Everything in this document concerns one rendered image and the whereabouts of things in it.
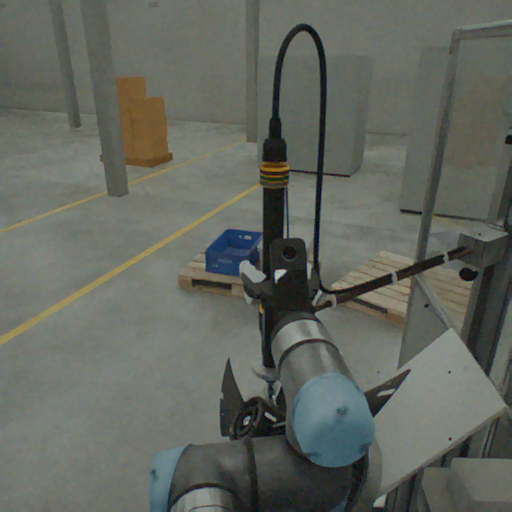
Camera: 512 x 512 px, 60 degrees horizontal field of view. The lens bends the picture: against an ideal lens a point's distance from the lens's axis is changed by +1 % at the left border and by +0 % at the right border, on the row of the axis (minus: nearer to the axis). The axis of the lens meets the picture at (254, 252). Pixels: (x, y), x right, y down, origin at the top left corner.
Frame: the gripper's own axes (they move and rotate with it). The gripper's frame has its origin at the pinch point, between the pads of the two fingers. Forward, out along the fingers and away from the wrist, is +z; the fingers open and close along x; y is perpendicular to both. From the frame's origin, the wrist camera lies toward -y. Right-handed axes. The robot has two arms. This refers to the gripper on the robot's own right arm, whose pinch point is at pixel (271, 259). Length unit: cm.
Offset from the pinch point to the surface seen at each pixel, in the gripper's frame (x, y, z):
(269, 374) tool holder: -0.9, 19.6, -4.5
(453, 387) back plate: 40, 34, 3
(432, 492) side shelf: 48, 79, 12
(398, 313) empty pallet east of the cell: 141, 153, 210
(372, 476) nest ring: 22, 51, -3
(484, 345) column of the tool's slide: 64, 42, 25
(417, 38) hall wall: 561, -68, 1072
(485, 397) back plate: 42, 31, -4
